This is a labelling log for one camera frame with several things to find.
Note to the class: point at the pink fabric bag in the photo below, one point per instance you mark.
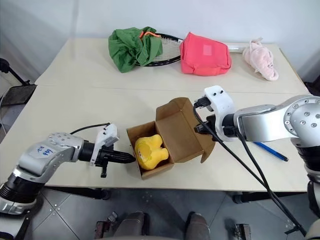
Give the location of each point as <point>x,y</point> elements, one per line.
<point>205,57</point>

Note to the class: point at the pink plush toy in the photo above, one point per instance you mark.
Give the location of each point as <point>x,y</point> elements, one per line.
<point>262,60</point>

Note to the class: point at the brown cardboard box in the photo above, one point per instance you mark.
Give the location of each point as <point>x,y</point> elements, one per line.
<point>180,130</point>

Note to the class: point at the small metal bracket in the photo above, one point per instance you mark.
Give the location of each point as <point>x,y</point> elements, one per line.
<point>243,231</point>
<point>106,225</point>

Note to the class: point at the blue pen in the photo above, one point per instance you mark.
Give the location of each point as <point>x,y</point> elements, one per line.
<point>271,150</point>

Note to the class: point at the green cloth bag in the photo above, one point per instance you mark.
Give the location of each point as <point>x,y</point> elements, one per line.
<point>127,50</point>

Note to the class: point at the dark rounded shape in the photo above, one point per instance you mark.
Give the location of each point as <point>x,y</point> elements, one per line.
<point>197,226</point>

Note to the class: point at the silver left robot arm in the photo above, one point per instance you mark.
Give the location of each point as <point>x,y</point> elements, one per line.
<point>47,155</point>

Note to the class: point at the dark grey object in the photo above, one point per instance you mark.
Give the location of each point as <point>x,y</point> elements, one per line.
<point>313,86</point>

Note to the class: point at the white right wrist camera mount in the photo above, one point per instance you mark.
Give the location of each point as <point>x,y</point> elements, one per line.
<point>221,105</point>

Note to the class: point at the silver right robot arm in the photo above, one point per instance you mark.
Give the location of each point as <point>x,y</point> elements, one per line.
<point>262,117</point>

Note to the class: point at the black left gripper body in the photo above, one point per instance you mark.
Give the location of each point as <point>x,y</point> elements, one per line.
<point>106,156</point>

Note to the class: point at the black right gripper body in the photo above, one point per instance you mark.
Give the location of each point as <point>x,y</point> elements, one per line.
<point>211,127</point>

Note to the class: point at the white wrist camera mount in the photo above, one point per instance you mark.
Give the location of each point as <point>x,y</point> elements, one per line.
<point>107,136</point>
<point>221,105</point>

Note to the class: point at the black metal stand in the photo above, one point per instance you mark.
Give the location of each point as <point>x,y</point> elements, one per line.
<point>17,96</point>

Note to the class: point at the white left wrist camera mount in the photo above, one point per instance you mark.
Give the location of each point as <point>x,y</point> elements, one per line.
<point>107,136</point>

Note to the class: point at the yellow rubber toy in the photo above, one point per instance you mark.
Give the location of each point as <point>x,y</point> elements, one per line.
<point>150,152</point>

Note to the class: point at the black table base bar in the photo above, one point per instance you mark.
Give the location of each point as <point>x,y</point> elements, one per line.
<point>252,197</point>
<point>82,193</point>

